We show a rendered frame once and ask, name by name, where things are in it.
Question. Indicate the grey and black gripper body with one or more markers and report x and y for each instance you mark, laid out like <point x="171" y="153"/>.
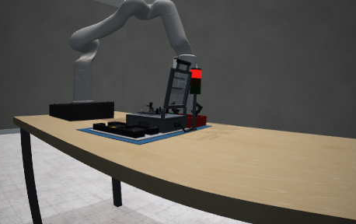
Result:
<point x="189" y="102"/>

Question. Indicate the red bin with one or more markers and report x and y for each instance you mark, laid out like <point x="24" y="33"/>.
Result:
<point x="200" y="121"/>

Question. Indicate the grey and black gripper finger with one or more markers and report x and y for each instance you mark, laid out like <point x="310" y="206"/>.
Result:
<point x="199" y="109"/>
<point x="175" y="111"/>

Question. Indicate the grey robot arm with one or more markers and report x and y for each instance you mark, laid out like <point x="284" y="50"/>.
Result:
<point x="86" y="40"/>

